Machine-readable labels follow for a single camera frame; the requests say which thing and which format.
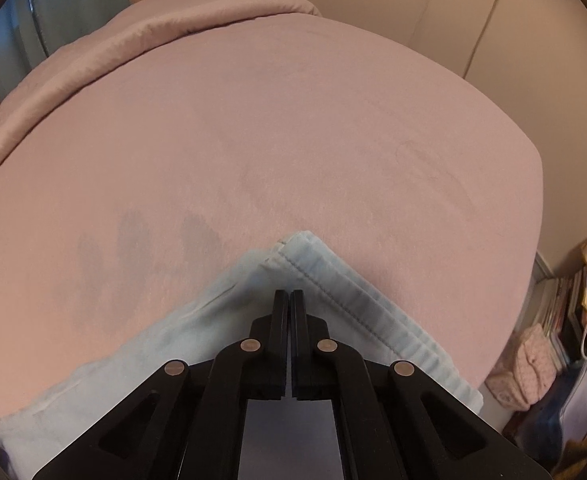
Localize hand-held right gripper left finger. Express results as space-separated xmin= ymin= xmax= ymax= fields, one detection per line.
xmin=31 ymin=289 xmax=291 ymax=480

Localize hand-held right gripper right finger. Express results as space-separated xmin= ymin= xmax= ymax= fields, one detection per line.
xmin=292 ymin=290 xmax=550 ymax=480

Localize light blue strawberry print pants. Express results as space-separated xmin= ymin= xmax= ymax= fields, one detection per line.
xmin=0 ymin=230 xmax=485 ymax=480

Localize bed with pink sheet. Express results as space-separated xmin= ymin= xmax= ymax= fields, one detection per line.
xmin=0 ymin=10 xmax=545 ymax=461

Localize pink quilted bag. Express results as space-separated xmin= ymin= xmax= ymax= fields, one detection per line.
xmin=485 ymin=322 xmax=560 ymax=412

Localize stack of books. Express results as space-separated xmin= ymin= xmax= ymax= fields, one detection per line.
xmin=527 ymin=249 xmax=587 ymax=363

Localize blue plastic bag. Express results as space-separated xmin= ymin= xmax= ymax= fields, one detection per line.
xmin=511 ymin=355 xmax=587 ymax=473

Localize pink quilt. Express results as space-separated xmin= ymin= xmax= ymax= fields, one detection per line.
xmin=0 ymin=0 xmax=323 ymax=198

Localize blue curtain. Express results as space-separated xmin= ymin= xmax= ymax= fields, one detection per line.
xmin=0 ymin=0 xmax=127 ymax=103

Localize white cable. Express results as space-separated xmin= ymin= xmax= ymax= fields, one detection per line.
xmin=463 ymin=0 xmax=520 ymax=80

